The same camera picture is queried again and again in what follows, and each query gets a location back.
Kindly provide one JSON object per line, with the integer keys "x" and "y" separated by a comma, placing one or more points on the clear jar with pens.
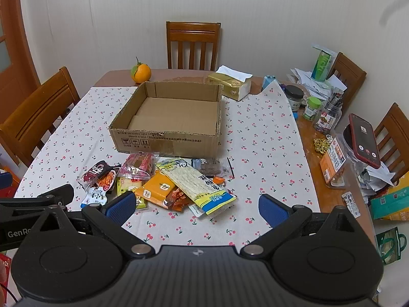
{"x": 329, "y": 114}

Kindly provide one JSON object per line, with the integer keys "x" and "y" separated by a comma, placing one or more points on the gold ornament coaster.
{"x": 322, "y": 144}

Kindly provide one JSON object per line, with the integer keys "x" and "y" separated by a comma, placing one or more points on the wooden chair near right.
{"x": 392, "y": 141}

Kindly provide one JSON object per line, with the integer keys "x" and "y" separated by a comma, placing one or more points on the light blue small box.
{"x": 266, "y": 81}

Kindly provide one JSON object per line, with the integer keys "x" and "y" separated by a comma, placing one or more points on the orange with green leaf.
{"x": 140, "y": 72}

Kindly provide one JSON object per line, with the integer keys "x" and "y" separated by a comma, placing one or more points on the black red snack packet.
{"x": 90, "y": 177}

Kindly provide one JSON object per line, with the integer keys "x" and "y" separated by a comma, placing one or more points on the red smartphone on stand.
{"x": 363, "y": 141}

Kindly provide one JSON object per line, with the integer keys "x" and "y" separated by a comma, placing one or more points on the black lid glass jar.
{"x": 295, "y": 96}

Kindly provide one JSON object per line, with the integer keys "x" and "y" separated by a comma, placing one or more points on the gold tissue pack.
{"x": 236, "y": 84}

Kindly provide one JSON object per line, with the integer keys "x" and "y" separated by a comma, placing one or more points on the wooden chair at left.
{"x": 22, "y": 131}

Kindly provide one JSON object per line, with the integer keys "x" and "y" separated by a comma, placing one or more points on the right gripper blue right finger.
{"x": 286, "y": 223}

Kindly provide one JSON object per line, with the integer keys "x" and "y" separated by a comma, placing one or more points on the yellow blue noodle packet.
{"x": 205, "y": 194}

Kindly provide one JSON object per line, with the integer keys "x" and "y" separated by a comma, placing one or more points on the dark clear snack packet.
{"x": 211, "y": 167}

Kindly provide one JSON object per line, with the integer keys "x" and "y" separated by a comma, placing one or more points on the wooden chair far right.
{"x": 351, "y": 75}

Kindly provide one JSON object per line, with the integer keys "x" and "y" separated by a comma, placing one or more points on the green lid bottle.
{"x": 312, "y": 106}

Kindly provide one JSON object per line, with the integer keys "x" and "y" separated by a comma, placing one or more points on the green white carton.
{"x": 323, "y": 63}

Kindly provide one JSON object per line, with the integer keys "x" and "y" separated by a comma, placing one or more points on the orange snack packet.
{"x": 156, "y": 190}

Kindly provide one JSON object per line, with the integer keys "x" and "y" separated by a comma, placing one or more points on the wooden door with glass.
{"x": 18, "y": 75}

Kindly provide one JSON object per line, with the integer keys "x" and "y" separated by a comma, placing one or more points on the wooden chair at far end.
{"x": 198, "y": 35}

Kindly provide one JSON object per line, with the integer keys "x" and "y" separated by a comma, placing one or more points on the yellow green cake packet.
{"x": 125, "y": 184}

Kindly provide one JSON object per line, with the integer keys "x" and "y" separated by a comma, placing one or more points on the small printed card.
{"x": 351, "y": 204}

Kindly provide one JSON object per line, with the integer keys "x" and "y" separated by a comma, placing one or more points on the pink clear snack packet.
{"x": 138, "y": 166}

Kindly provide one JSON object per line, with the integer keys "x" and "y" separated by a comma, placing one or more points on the pile of white papers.
{"x": 320, "y": 90}

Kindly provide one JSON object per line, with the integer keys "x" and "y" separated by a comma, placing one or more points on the orange label clear box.
{"x": 333, "y": 164}

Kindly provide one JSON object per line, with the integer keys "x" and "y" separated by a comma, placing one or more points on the open cardboard box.
{"x": 172, "y": 119}

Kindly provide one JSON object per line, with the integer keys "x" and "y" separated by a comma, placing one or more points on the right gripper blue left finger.
{"x": 106, "y": 221}

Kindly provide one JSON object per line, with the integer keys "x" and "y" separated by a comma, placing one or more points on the red orange spicy packet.
{"x": 177, "y": 200}

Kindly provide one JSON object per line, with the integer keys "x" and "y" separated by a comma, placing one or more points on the cherry print tablecloth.
{"x": 222, "y": 152}

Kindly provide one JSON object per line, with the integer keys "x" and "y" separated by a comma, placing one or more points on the white blue snack packet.
{"x": 95, "y": 195}

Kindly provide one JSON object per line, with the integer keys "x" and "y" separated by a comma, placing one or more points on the green shopping bag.
{"x": 391, "y": 244}

